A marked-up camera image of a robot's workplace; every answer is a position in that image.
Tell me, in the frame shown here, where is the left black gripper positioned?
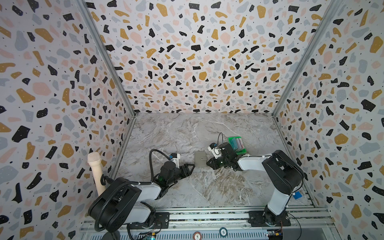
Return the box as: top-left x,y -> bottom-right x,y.
168,163 -> 196,187

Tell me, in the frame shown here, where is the grey card holder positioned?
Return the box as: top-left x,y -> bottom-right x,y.
194,151 -> 208,168

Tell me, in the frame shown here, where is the green card tray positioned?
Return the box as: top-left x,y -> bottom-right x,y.
228,137 -> 247,155

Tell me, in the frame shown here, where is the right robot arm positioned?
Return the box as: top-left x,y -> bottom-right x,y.
207,143 -> 305,217

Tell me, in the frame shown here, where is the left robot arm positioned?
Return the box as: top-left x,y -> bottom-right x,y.
88,161 -> 195,233

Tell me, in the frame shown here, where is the cards stack in tray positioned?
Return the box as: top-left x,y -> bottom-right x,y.
233,137 -> 244,151

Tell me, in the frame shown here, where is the red round marker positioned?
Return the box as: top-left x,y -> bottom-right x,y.
193,232 -> 203,240

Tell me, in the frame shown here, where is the green round marker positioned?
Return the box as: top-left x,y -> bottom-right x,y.
219,227 -> 228,238

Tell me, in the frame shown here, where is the blue tape piece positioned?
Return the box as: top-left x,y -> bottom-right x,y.
293,191 -> 302,200

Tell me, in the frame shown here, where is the beige microphone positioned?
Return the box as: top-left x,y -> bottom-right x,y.
87,152 -> 106,196

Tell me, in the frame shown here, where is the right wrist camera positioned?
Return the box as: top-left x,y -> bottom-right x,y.
208,143 -> 222,159

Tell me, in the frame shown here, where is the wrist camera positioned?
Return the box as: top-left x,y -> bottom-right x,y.
208,143 -> 222,159
169,153 -> 181,168

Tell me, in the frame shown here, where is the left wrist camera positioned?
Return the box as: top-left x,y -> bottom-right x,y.
169,153 -> 181,168

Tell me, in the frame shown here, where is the black corrugated cable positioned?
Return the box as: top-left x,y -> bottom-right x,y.
94,148 -> 172,232

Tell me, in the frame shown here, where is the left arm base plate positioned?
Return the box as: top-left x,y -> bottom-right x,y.
129,212 -> 170,231

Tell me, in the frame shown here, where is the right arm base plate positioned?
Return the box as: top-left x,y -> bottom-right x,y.
248,208 -> 291,228

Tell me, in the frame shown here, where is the aluminium mounting rail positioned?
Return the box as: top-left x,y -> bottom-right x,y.
79,206 -> 335,240

